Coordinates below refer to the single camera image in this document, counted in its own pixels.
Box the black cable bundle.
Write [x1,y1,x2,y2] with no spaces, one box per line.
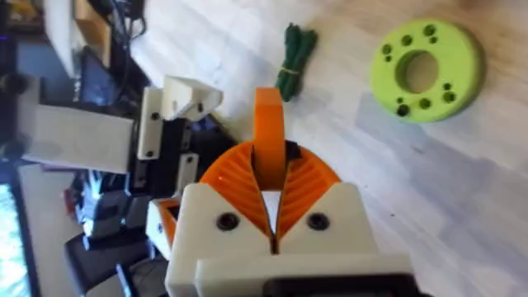
[88,0,148,46]

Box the green disc with holes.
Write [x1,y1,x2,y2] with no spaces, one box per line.
[369,17,483,124]

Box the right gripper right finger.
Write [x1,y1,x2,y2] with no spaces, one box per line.
[275,139,380,256]

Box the bright computer screen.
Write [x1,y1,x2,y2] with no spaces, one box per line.
[0,181,35,297]

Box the green bean bundle vegetable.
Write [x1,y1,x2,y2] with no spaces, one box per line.
[275,22,319,103]

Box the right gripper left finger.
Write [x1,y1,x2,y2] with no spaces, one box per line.
[164,141,276,297]

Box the brown cardboard box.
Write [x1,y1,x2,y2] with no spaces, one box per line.
[73,0,112,69]

